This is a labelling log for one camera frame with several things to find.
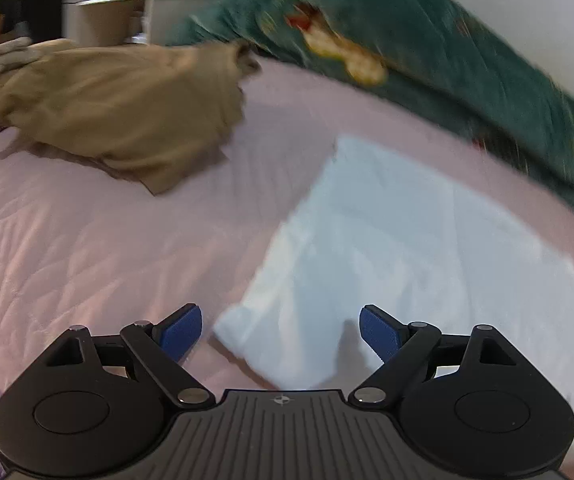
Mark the grey glove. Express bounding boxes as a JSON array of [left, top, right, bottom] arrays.
[[0, 36, 44, 79]]

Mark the white bedside cabinet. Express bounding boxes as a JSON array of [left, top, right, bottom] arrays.
[[74, 0, 218, 50]]

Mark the white garment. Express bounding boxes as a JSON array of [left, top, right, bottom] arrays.
[[212, 134, 574, 461]]

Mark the green printed blanket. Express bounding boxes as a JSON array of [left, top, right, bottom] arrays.
[[164, 0, 574, 221]]

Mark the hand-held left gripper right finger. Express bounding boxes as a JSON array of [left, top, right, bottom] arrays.
[[349, 304, 525, 410]]

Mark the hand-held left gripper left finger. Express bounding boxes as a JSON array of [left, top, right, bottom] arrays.
[[42, 303, 216, 410]]

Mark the tan clothes pile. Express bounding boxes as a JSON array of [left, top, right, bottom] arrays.
[[0, 37, 262, 197]]

